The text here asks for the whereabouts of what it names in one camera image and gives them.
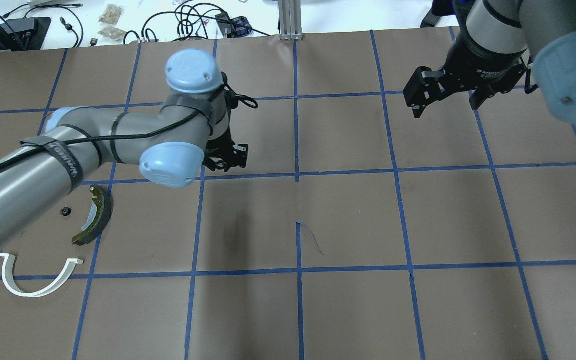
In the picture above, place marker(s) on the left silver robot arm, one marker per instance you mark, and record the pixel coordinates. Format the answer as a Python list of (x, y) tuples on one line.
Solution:
[(191, 130)]

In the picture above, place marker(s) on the bag of small parts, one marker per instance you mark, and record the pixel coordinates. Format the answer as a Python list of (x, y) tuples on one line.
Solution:
[(111, 15)]

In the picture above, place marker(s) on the green brake shoe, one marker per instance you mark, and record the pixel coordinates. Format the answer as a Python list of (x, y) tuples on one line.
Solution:
[(101, 211)]

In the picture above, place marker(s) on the aluminium frame post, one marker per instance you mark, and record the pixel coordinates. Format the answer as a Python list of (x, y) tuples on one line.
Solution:
[(290, 20)]

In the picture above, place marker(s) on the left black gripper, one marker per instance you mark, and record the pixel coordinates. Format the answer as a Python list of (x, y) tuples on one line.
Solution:
[(224, 152)]

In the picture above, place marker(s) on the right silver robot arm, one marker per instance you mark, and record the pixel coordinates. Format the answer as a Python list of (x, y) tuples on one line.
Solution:
[(501, 42)]

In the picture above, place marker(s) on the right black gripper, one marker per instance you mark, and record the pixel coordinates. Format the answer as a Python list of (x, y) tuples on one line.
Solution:
[(483, 62)]

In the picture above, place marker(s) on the white curved plastic part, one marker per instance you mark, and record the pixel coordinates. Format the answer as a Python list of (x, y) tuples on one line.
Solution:
[(54, 283)]

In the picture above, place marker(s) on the black bearing gear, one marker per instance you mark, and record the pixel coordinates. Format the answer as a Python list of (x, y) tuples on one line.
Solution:
[(66, 211)]

